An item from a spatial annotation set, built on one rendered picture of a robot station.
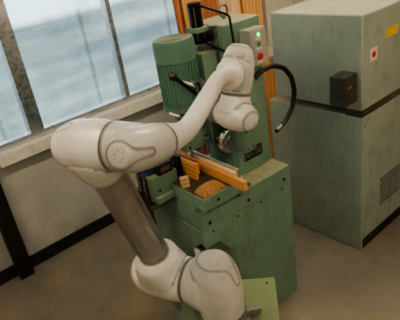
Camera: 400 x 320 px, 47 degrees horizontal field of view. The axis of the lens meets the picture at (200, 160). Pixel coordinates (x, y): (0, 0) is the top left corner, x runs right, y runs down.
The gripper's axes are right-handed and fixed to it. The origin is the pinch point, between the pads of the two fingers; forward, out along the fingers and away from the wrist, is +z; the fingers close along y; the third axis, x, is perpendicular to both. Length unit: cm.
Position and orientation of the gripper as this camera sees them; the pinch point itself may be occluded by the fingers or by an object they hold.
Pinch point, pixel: (180, 98)
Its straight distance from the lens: 187.0
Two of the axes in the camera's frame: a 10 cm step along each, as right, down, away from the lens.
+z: -6.2, -2.7, 7.4
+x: -6.8, -3.0, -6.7
